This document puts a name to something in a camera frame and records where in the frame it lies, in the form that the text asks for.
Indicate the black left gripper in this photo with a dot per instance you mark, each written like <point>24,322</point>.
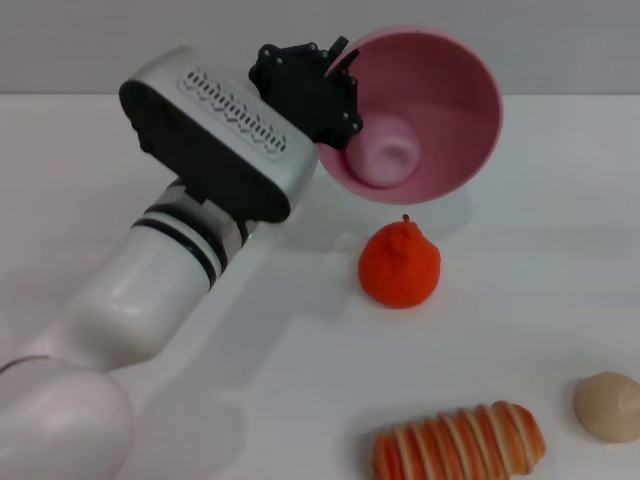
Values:
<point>305,90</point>

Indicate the pink toy peach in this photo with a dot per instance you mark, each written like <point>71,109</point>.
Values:
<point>387,152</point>

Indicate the pink plastic bowl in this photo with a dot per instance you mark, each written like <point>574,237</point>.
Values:
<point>450,110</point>

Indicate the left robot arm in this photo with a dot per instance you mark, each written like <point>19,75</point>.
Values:
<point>125,300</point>

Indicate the orange-red toy pear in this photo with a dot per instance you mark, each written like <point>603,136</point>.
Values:
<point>400,270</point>

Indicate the orange striped toy bread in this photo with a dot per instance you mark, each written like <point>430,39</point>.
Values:
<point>460,445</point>

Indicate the beige toy bun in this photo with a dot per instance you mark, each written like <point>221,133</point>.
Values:
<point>607,407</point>

